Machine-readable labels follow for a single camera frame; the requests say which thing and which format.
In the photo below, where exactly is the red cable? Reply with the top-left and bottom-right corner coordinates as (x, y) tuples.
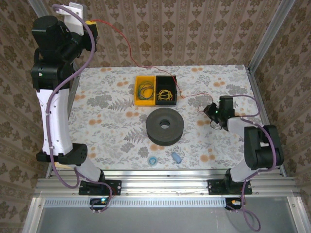
(90, 19), (214, 114)

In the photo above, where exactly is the black cable spool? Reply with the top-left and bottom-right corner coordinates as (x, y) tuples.
(145, 107), (185, 146)

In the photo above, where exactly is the black plastic bin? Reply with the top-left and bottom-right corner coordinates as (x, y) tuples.
(155, 75), (177, 106)

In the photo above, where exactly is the yellow plastic bin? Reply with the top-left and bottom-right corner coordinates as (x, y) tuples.
(134, 75), (156, 107)

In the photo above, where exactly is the black controller board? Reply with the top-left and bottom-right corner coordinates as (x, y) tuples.
(225, 198), (243, 211)
(89, 198), (110, 211)

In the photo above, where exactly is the grey metal lower panel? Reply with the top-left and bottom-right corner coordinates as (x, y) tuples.
(23, 196), (311, 233)

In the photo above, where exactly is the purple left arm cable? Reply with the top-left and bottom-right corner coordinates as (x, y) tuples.
(45, 4), (115, 214)

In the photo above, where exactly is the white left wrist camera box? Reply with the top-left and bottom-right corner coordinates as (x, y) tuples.
(63, 2), (88, 34)

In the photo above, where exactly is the aluminium frame post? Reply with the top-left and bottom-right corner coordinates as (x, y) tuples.
(28, 0), (81, 73)
(249, 0), (296, 73)

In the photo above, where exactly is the dark blue cable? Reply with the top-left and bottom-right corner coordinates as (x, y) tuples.
(138, 82), (154, 100)

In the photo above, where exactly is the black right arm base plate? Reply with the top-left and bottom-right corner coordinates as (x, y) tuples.
(207, 179), (253, 196)

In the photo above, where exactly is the green cable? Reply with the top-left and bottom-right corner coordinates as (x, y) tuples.
(137, 81), (155, 100)

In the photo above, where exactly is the aluminium mounting rail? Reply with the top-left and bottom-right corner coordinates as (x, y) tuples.
(34, 169), (302, 198)

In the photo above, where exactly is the slotted grey cable duct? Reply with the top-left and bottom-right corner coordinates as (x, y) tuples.
(43, 198), (228, 208)

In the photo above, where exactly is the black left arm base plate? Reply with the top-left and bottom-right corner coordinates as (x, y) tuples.
(79, 180), (122, 196)

